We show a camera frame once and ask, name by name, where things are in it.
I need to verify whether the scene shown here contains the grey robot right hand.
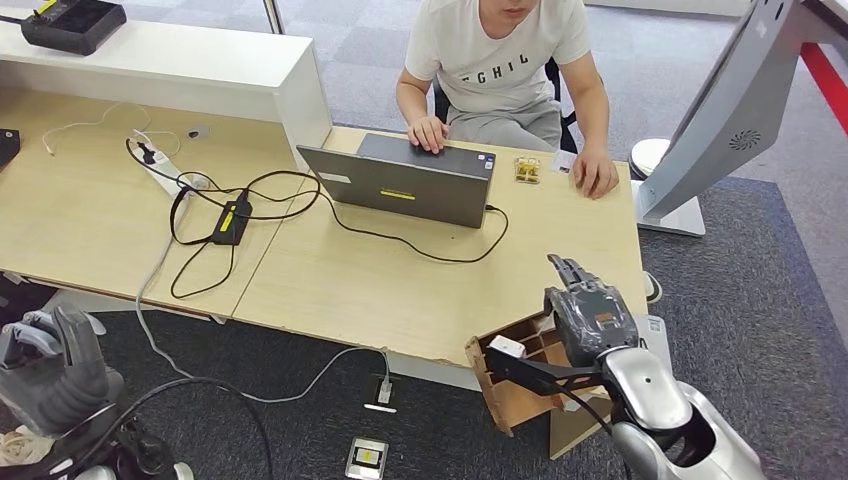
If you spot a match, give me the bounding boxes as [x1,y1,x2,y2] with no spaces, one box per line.
[544,253,641,369]

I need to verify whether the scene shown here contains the person's right hand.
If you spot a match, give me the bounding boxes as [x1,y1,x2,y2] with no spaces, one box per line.
[406,116,452,155]

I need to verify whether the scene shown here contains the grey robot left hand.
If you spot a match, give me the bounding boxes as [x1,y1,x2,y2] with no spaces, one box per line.
[47,301,111,395]

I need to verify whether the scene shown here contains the person's left hand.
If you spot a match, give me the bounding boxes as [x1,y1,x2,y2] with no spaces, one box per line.
[572,148,621,201]

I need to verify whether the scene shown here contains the wooden compartment organizer box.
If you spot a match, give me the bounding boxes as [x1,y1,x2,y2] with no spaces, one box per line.
[463,311,614,439]

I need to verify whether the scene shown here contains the white card reader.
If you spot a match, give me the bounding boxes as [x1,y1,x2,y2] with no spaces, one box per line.
[632,314,674,376]

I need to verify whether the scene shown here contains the person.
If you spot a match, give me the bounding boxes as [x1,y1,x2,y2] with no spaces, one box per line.
[396,0,621,201]

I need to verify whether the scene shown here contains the black office chair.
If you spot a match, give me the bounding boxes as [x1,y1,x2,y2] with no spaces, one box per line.
[433,56,581,155]

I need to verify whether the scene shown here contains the white round disc base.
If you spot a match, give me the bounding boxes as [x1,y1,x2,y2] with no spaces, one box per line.
[627,137,672,182]

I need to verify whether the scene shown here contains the grey laptop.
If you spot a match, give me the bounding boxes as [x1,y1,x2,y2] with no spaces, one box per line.
[295,132,497,231]

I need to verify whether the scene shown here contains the small clear box yellow contents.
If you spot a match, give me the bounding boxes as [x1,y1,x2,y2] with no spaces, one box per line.
[513,156,543,186]

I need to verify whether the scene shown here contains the beige crumpled cloth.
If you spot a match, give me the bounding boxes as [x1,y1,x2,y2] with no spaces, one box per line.
[0,430,56,469]

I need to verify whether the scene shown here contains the light wood desk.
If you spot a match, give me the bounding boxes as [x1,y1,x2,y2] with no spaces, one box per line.
[0,86,323,326]
[230,125,654,462]

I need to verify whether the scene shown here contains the grey kiosk stand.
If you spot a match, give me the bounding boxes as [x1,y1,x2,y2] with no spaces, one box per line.
[629,0,848,238]

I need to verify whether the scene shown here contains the white power strip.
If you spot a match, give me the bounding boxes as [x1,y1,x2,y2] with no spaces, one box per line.
[127,139,195,200]

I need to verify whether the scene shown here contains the black power adapter yellow label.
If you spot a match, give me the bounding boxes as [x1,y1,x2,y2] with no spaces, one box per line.
[210,197,254,248]

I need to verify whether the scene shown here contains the metal pole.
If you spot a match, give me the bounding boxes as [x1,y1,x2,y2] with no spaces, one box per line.
[262,0,287,36]

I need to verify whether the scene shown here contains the flat black object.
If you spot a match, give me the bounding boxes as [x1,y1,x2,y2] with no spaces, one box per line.
[0,129,21,172]

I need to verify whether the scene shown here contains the floor power socket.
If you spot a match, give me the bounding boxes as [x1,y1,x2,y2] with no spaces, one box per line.
[362,374,399,415]

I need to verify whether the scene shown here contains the red bar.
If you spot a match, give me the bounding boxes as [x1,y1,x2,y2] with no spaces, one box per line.
[799,42,848,137]

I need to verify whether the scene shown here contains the silver floor box lid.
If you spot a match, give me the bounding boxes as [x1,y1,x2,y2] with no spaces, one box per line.
[344,437,390,480]

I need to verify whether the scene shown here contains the white counter shelf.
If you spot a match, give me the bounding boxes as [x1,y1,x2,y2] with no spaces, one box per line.
[0,9,333,172]

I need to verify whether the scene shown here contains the black device with yellow sticker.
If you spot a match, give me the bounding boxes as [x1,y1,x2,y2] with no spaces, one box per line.
[19,0,128,58]

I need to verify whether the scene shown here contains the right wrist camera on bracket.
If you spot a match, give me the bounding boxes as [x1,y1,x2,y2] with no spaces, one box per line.
[485,334,607,399]

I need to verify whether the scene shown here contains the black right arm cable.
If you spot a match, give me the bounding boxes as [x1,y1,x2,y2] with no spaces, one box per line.
[553,384,637,480]

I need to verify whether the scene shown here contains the thick black cable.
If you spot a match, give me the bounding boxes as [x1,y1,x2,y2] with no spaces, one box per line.
[66,376,276,480]

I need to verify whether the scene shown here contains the black laptop charger cable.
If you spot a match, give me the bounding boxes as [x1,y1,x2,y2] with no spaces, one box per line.
[168,170,510,301]

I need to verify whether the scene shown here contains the black mains cable with plug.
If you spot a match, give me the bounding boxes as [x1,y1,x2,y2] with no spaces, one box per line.
[124,137,250,207]

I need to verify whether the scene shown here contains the thin white cable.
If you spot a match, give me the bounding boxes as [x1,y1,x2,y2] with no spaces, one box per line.
[40,102,181,158]

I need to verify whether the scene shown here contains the grey power strip cable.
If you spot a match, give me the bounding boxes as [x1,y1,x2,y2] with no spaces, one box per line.
[134,192,393,407]

